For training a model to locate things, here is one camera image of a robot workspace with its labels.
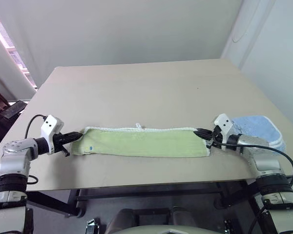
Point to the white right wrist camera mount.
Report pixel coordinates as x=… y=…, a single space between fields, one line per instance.
x=223 y=123

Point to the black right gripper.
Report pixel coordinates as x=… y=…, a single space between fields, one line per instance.
x=216 y=137

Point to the blue folded towel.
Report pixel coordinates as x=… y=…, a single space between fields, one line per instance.
x=256 y=126

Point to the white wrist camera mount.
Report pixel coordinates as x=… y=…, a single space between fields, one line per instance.
x=50 y=128
x=223 y=123

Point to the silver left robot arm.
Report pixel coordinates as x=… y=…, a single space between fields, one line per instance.
x=13 y=156

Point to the window with blinds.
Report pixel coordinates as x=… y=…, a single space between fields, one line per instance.
x=7 y=41

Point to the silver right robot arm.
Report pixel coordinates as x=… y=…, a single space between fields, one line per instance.
x=266 y=162

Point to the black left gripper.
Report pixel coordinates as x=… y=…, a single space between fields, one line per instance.
x=58 y=141

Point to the beige rounded robot body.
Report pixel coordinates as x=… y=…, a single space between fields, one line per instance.
x=149 y=223

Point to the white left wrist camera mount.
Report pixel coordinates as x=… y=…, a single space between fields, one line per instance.
x=50 y=128

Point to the black metal table frame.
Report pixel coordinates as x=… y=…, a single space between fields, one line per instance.
x=146 y=193

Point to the light green towel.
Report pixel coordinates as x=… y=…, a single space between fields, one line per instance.
x=141 y=142

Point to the black flat device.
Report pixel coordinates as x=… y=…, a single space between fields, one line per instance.
x=13 y=109

